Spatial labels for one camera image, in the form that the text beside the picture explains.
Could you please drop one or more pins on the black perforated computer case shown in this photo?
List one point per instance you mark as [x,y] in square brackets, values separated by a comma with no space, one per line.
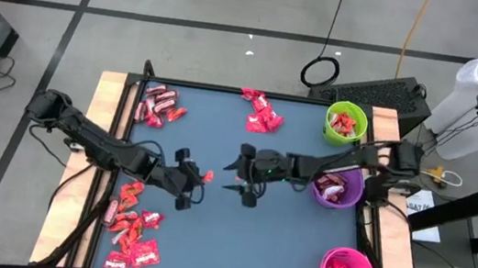
[374,94]

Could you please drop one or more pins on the purple plastic bucket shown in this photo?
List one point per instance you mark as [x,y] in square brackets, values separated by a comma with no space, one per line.
[351,197]

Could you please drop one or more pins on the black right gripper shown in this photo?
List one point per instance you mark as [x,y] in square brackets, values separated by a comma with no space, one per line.
[267,165]

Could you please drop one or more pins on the green plastic bucket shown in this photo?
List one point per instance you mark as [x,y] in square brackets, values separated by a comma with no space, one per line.
[344,141]

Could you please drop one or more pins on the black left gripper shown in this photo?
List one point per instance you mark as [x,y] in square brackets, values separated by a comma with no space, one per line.
[178,177]

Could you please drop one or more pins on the white paper sheet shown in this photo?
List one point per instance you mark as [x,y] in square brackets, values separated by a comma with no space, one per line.
[428,224]

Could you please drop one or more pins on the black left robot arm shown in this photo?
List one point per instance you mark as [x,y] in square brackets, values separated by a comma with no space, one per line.
[94,140]

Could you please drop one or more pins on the red white KitKat pack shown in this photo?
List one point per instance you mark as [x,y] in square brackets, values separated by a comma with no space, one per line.
[334,193]
[321,183]

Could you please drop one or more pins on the white candy wrapper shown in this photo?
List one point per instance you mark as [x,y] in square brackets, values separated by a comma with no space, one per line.
[118,237]

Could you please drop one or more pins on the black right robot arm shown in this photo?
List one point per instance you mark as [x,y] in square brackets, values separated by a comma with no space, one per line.
[346,162]

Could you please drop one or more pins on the wooden board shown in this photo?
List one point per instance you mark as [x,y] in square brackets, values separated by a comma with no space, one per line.
[106,89]
[386,121]

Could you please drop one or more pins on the yellow connector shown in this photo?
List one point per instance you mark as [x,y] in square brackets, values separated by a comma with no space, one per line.
[437,173]

